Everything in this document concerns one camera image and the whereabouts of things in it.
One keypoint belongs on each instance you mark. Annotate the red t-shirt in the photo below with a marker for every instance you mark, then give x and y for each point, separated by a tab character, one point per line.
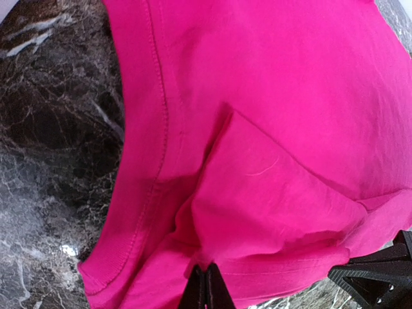
272	138

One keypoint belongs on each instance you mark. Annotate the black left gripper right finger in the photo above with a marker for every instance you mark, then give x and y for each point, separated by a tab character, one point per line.
381	279

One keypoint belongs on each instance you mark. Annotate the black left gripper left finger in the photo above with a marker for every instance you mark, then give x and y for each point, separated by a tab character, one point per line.
206	289

